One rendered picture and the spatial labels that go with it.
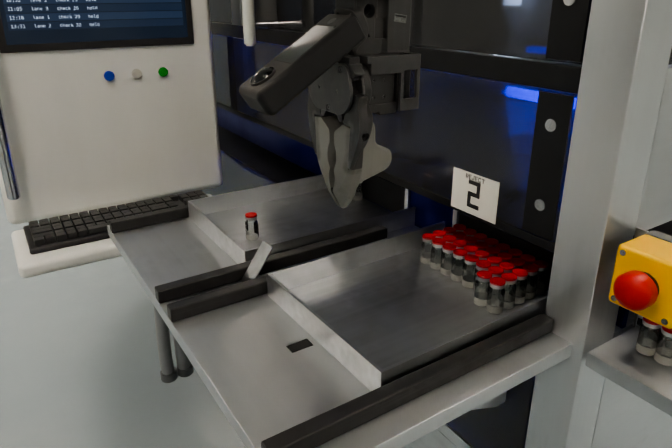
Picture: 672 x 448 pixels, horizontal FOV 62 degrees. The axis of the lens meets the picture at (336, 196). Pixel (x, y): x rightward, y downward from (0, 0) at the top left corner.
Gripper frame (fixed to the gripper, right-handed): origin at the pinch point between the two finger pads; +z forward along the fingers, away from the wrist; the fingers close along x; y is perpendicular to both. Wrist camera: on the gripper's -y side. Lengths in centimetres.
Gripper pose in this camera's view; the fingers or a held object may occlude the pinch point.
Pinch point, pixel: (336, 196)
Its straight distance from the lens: 55.7
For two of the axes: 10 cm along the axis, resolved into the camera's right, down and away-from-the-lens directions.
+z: 0.0, 9.4, 3.5
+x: -5.4, -2.9, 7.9
